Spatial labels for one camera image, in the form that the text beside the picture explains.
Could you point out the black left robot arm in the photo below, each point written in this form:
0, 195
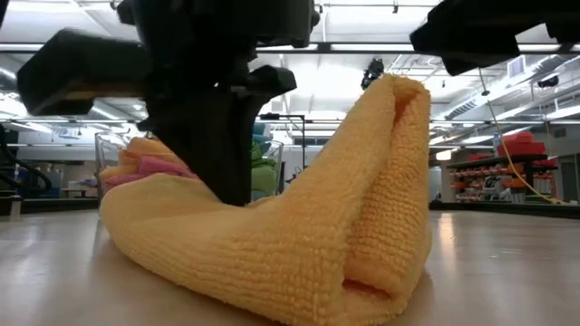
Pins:
190, 27

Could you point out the white ceiling air vent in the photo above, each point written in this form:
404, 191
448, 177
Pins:
516, 66

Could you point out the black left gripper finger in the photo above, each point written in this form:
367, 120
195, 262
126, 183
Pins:
213, 149

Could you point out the clear plastic bin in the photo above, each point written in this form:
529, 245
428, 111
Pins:
102, 154

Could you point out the green microfiber towel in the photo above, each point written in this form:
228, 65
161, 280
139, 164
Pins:
260, 156
265, 179

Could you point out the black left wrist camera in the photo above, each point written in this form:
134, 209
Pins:
281, 22

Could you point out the pink microfiber towel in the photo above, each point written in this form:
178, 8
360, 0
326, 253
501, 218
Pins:
154, 166

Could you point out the black ceiling-mounted device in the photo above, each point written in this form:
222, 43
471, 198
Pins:
372, 72

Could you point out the long black ceiling beam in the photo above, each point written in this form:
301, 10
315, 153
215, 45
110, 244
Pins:
362, 47

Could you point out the orange microfiber towel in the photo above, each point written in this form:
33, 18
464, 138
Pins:
294, 226
140, 149

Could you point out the low wooden shelf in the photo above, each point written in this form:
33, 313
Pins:
79, 191

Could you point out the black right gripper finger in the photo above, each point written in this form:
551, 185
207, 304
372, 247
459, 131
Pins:
476, 62
466, 31

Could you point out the black ceiling speaker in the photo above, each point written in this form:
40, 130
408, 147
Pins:
548, 82

